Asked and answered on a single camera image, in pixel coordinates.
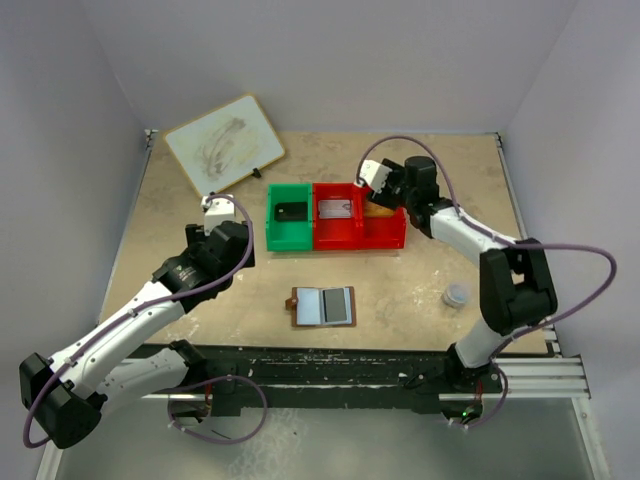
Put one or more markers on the gold card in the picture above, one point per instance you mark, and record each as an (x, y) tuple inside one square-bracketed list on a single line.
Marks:
[(373, 210)]

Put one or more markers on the red plastic bin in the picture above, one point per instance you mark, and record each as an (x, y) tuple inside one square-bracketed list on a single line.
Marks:
[(333, 234), (377, 232)]

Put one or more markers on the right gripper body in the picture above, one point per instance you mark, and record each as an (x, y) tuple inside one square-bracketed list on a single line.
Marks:
[(394, 190)]

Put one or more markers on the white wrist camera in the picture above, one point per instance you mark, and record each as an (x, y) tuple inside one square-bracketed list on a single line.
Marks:
[(373, 175), (216, 211)]

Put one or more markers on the white magnetic stripe cards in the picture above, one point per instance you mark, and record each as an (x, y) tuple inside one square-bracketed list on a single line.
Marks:
[(335, 209)]

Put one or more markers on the green plastic bin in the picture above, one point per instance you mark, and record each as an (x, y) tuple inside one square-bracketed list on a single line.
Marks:
[(288, 225)]

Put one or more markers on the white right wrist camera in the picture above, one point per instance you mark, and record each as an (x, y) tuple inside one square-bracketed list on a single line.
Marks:
[(373, 175)]

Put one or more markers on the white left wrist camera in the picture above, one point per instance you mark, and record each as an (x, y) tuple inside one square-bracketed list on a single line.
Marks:
[(216, 211)]

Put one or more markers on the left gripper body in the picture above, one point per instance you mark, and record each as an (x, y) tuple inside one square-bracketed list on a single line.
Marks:
[(196, 237)]

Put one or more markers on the brown leather card holder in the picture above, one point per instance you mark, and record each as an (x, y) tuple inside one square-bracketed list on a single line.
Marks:
[(305, 305)]

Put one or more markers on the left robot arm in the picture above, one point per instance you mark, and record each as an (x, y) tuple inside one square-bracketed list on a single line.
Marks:
[(68, 393)]

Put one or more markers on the small clear round container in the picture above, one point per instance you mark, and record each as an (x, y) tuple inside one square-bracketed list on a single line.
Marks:
[(456, 295)]

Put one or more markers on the small whiteboard on stand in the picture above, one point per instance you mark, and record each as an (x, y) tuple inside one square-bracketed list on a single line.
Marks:
[(225, 145)]

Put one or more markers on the black VIP card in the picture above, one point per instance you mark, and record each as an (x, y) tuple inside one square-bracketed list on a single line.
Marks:
[(291, 211)]

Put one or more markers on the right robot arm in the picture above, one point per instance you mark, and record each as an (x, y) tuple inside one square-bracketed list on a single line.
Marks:
[(516, 290)]

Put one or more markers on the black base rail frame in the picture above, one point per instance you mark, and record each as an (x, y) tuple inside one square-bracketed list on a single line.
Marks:
[(313, 378)]

